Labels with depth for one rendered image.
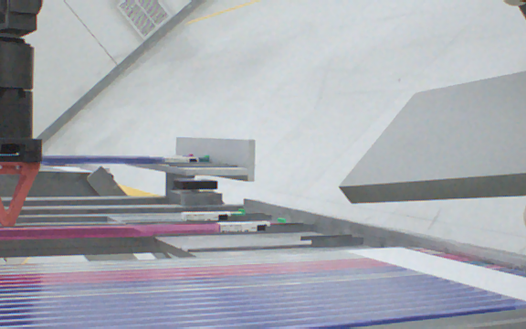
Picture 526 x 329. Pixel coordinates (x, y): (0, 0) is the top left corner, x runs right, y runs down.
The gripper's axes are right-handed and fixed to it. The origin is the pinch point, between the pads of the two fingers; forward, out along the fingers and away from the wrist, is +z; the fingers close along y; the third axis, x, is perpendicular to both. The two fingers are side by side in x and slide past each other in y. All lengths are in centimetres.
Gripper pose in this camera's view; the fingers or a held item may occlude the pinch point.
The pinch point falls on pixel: (6, 217)
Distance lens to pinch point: 96.1
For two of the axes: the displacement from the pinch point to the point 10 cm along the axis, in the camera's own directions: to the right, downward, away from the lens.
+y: 4.2, 0.5, -9.0
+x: 9.1, 0.0, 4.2
